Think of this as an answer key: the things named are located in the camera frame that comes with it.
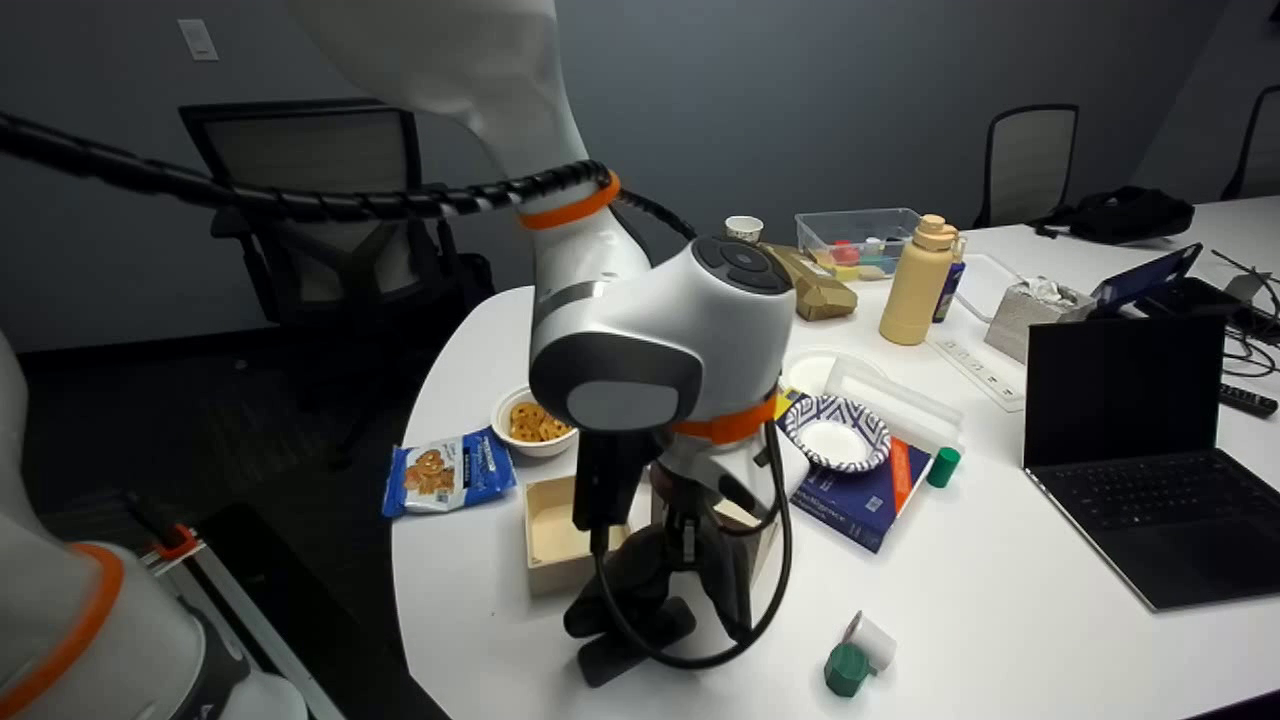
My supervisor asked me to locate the open wooden box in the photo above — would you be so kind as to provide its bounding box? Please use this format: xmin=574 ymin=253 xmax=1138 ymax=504
xmin=519 ymin=476 xmax=591 ymax=595

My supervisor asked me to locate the far right chair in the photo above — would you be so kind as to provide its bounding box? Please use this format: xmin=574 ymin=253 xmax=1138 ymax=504
xmin=1225 ymin=85 xmax=1280 ymax=202

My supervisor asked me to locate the blue snack packet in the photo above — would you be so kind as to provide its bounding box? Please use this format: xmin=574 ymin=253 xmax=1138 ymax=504
xmin=378 ymin=428 xmax=516 ymax=519

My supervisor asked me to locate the grey office chair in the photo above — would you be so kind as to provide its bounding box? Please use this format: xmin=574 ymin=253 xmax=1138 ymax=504
xmin=980 ymin=103 xmax=1078 ymax=223

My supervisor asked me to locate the dark grey towel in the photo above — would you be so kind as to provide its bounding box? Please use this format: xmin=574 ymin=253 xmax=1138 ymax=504
xmin=565 ymin=529 xmax=696 ymax=650

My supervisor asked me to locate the blue tablet screen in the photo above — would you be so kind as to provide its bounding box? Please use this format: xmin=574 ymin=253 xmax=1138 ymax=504
xmin=1092 ymin=244 xmax=1201 ymax=311

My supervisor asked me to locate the grey remote control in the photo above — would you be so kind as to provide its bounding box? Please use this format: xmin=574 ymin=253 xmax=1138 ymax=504
xmin=574 ymin=601 xmax=696 ymax=690

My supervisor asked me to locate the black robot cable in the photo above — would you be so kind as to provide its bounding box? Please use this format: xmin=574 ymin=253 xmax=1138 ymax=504
xmin=0 ymin=111 xmax=794 ymax=671

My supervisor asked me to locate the white bowl of pretzels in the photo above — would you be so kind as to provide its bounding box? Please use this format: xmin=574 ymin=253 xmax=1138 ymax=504
xmin=493 ymin=387 xmax=574 ymax=462

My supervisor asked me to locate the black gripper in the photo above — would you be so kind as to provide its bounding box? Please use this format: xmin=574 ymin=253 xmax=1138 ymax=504
xmin=651 ymin=440 xmax=762 ymax=640

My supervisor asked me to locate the black bag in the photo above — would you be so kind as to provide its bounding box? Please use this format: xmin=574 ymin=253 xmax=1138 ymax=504
xmin=1036 ymin=189 xmax=1197 ymax=244

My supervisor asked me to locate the mustard yellow bottle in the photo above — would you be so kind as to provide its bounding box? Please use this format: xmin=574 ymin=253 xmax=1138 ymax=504
xmin=881 ymin=213 xmax=960 ymax=348

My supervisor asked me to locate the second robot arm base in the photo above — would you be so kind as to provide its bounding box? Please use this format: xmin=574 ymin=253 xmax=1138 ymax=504
xmin=0 ymin=338 xmax=309 ymax=720

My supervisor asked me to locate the green and white cup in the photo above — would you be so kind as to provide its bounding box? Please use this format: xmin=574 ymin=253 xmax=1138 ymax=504
xmin=823 ymin=612 xmax=896 ymax=701

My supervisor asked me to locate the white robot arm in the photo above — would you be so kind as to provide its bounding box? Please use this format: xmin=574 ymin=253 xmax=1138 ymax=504
xmin=286 ymin=0 xmax=794 ymax=640

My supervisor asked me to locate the black laptop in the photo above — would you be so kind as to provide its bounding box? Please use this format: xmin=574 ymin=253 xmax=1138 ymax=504
xmin=1024 ymin=317 xmax=1280 ymax=612

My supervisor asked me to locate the white power strip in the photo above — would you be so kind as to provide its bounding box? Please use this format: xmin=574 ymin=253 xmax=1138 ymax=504
xmin=936 ymin=342 xmax=1024 ymax=411

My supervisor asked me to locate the white round plate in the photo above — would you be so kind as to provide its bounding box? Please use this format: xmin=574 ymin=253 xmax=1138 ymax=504
xmin=779 ymin=354 xmax=846 ymax=397

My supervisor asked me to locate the white box device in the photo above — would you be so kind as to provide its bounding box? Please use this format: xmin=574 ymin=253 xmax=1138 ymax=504
xmin=984 ymin=279 xmax=1096 ymax=359

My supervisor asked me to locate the blue book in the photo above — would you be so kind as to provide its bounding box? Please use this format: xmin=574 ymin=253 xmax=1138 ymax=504
xmin=793 ymin=428 xmax=933 ymax=551

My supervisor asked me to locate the small green block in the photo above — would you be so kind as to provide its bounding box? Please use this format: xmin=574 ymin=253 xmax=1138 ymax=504
xmin=927 ymin=447 xmax=960 ymax=488

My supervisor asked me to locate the black office chair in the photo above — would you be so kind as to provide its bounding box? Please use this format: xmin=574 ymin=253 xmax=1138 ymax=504
xmin=181 ymin=100 xmax=493 ymax=394

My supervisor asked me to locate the empty blue patterned bowl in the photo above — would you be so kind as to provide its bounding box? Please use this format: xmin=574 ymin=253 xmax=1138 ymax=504
xmin=783 ymin=397 xmax=892 ymax=471

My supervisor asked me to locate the clear plastic container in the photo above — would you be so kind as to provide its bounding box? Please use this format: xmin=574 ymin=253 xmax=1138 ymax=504
xmin=794 ymin=207 xmax=919 ymax=279

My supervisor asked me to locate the brown paper bag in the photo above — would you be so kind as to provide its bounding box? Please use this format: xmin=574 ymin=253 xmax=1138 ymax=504
xmin=767 ymin=244 xmax=857 ymax=319

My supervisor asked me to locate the wooden shape sorter cube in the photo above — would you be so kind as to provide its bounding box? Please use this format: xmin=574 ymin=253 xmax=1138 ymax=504
xmin=647 ymin=457 xmax=793 ymax=603

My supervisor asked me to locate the white paper cup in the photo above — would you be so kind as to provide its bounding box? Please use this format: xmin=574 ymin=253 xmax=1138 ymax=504
xmin=725 ymin=215 xmax=762 ymax=244

